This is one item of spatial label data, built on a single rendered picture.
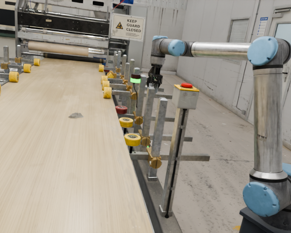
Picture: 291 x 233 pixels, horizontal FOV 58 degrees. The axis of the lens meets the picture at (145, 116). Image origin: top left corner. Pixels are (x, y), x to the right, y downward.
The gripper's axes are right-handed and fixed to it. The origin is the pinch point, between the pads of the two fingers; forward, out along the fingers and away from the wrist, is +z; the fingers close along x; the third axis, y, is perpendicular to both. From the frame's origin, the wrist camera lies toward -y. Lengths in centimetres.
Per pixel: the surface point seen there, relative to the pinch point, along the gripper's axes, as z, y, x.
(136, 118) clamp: 15.2, 5.4, -9.9
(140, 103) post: 5.3, 3.9, -8.0
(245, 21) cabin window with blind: -93, -379, 280
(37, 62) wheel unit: 5, -148, -96
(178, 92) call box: -19, 81, -12
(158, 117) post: -1, 54, -10
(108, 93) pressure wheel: 6.1, -22.9, -26.2
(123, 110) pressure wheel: 11.1, 2.0, -18.0
